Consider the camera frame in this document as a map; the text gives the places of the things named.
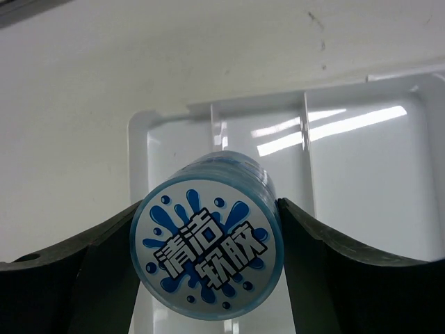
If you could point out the white plastic organizer tray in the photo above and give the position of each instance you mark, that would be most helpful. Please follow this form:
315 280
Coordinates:
365 159

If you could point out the small blue cleaning gel jar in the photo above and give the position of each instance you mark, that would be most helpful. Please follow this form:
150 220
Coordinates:
207 243

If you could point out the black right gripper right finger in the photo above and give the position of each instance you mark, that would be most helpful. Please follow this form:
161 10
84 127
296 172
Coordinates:
337 284

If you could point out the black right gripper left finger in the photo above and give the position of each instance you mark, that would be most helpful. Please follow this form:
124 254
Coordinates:
84 284

